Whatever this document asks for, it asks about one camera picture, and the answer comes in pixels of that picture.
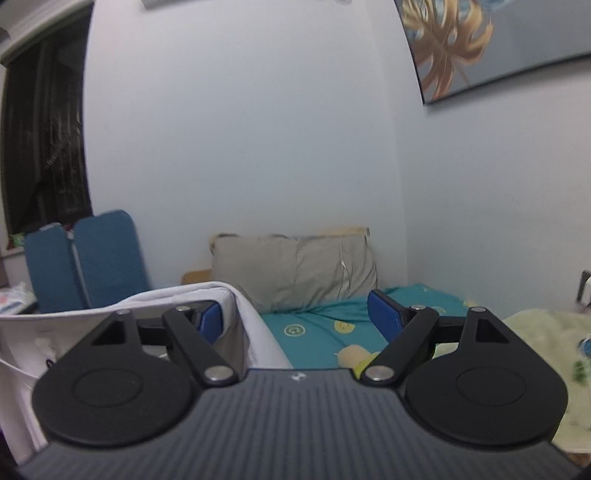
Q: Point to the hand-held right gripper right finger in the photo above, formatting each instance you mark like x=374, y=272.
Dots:
x=378, y=310

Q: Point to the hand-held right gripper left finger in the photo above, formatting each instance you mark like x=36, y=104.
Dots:
x=211, y=321

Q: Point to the white t-shirt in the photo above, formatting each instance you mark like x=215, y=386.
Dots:
x=263, y=341

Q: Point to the green and beige plush toy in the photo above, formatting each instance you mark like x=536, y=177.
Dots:
x=355, y=354

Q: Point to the teal printed bed sheet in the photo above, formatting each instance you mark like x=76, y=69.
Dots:
x=314, y=332

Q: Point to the grey pillow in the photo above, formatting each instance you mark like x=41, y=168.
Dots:
x=295, y=272

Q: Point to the blue chair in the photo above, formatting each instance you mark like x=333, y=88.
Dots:
x=106, y=258

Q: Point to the light green fluffy blanket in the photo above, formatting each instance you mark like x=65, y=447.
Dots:
x=545, y=341

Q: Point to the white printed bag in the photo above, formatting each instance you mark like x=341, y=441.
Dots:
x=14, y=297

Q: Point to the dark window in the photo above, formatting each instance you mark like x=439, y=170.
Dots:
x=41, y=138

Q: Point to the leaf print wall poster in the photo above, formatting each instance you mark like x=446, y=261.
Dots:
x=461, y=46

